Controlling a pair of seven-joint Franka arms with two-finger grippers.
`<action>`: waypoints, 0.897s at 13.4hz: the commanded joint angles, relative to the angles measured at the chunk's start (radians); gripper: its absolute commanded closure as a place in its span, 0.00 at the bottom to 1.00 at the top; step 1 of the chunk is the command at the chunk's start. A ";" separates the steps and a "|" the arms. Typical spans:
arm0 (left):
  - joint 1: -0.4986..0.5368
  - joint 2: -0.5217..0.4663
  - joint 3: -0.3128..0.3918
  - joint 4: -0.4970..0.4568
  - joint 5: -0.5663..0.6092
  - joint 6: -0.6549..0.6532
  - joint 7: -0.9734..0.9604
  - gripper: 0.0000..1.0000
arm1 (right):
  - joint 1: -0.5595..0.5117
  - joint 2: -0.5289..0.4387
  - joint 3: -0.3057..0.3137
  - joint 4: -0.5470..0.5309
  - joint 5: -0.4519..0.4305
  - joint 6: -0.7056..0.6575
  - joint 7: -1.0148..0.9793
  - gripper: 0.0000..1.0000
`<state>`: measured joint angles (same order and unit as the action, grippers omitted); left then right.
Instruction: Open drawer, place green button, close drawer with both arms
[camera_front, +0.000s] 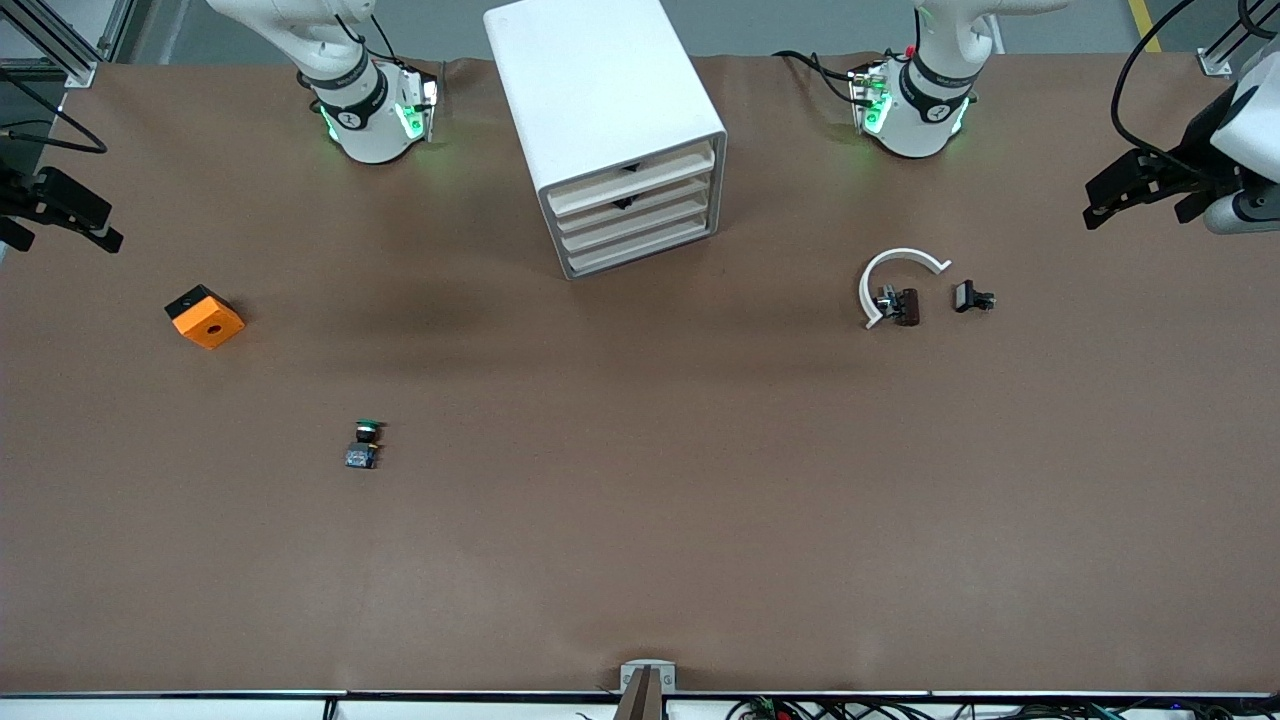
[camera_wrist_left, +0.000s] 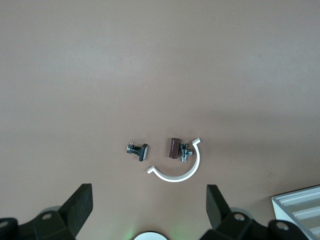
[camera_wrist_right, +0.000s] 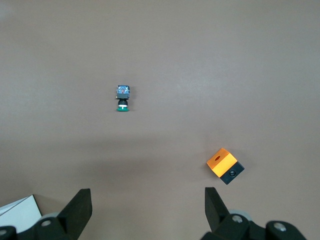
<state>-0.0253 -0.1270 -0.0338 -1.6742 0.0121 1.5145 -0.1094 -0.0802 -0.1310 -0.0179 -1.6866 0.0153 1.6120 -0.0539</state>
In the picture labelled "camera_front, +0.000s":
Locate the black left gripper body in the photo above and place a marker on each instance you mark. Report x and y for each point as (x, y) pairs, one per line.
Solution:
(1203, 143)

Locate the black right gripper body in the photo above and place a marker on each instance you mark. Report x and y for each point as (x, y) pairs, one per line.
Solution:
(14, 193)

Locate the green push button switch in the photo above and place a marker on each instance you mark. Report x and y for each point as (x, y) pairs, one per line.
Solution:
(362, 455)

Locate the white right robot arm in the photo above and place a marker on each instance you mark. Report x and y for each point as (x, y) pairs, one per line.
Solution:
(370, 130)

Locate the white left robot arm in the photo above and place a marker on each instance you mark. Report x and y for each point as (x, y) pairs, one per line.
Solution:
(920, 120)

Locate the orange and black box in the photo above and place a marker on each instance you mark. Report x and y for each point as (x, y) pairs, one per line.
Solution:
(210, 325)

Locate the small black clip component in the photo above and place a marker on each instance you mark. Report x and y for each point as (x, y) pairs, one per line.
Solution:
(965, 296)

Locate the white curved plastic arc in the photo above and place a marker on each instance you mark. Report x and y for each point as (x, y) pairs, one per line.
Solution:
(900, 253)

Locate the dark brown small component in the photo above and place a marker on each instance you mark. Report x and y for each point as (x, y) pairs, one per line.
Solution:
(908, 307)

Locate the aluminium frame profile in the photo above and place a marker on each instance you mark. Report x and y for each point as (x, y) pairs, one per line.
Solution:
(60, 50)
(1215, 62)

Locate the grey table edge bracket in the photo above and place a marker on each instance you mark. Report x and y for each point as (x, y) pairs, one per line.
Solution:
(648, 667)

